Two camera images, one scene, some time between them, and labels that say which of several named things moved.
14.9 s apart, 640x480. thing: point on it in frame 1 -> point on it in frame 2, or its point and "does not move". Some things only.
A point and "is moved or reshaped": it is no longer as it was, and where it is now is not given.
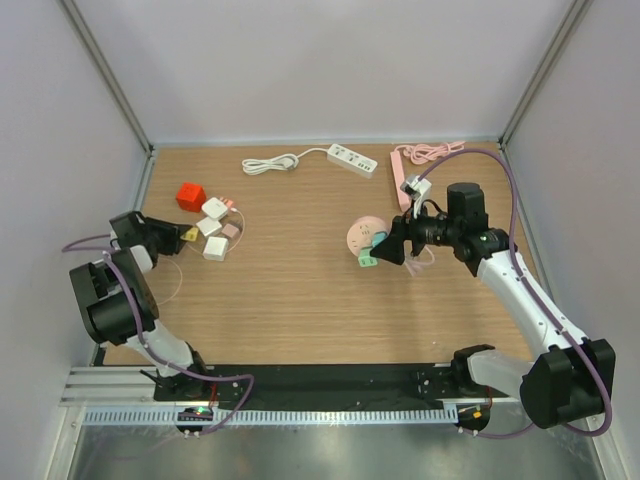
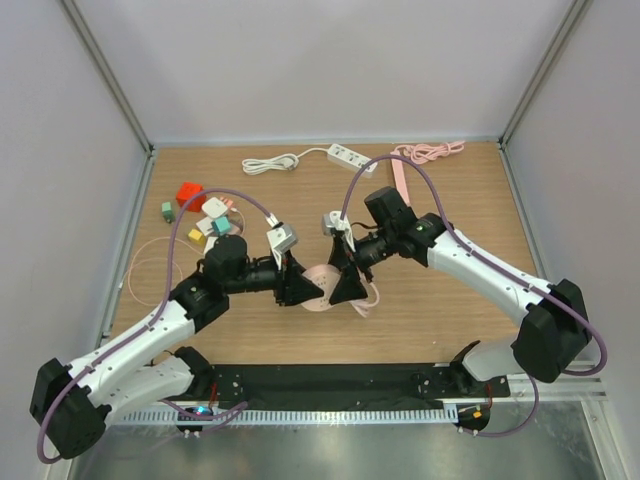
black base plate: [289, 383] does not move
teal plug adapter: [378, 237] is moved or reshaped
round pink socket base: [362, 232] -> [325, 276]
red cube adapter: [191, 197] does not move
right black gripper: [392, 248] -> [349, 286]
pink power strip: [420, 154] does not move
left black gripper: [171, 232] -> [290, 285]
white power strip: [339, 154] does not move
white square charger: [208, 226] does not move
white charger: [215, 208] does not move
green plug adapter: [365, 259] is moved or reshaped
